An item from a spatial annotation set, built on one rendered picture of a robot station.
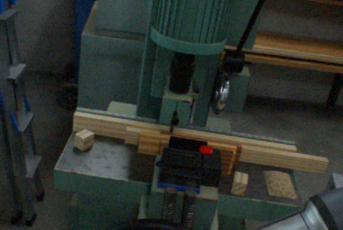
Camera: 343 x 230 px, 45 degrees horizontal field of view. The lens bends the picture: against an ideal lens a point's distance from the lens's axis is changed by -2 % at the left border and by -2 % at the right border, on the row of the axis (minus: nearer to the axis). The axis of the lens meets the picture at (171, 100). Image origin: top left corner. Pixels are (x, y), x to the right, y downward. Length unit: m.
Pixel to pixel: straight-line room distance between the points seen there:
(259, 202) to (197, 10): 0.46
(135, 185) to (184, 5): 0.42
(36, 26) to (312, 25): 2.28
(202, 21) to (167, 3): 0.08
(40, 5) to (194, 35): 2.66
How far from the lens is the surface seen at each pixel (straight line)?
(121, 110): 1.47
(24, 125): 1.93
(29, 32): 3.56
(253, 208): 1.03
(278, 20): 3.60
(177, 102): 0.99
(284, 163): 1.15
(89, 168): 1.01
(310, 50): 3.28
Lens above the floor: 1.50
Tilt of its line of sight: 26 degrees down
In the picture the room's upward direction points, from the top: 10 degrees clockwise
